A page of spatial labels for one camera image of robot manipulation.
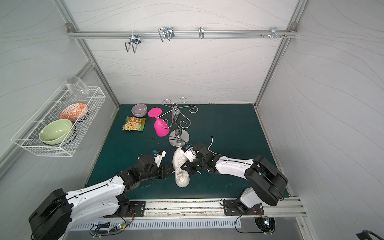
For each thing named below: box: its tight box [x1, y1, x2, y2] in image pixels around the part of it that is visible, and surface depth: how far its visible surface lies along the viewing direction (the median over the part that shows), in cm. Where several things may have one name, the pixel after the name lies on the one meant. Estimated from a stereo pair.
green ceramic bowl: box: [39, 119, 73, 145], surface depth 63 cm
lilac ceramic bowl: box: [131, 103, 148, 118], surface depth 113 cm
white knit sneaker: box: [171, 147, 191, 188], surface depth 82 cm
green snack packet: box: [122, 116, 146, 132], surface depth 109 cm
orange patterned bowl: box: [60, 103, 90, 122], surface depth 72 cm
